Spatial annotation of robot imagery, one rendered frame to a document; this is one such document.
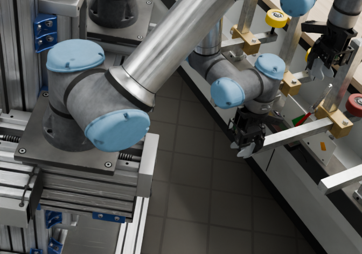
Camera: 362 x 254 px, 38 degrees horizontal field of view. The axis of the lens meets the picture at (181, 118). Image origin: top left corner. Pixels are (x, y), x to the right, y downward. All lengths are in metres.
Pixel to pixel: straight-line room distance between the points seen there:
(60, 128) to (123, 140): 0.20
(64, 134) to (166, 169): 1.42
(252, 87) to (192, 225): 1.21
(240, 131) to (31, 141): 0.54
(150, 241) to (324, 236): 0.73
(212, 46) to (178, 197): 1.29
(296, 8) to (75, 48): 0.52
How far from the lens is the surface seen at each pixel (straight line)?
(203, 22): 0.98
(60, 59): 1.07
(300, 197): 2.36
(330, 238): 2.30
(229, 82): 1.24
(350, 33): 1.46
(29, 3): 1.22
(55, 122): 1.18
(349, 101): 1.74
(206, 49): 1.28
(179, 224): 2.37
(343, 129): 1.70
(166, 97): 2.92
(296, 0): 1.27
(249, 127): 1.43
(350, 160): 1.98
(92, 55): 1.08
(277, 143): 1.58
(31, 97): 1.40
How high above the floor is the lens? 1.93
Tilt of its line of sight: 43 degrees down
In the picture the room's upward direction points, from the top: 11 degrees clockwise
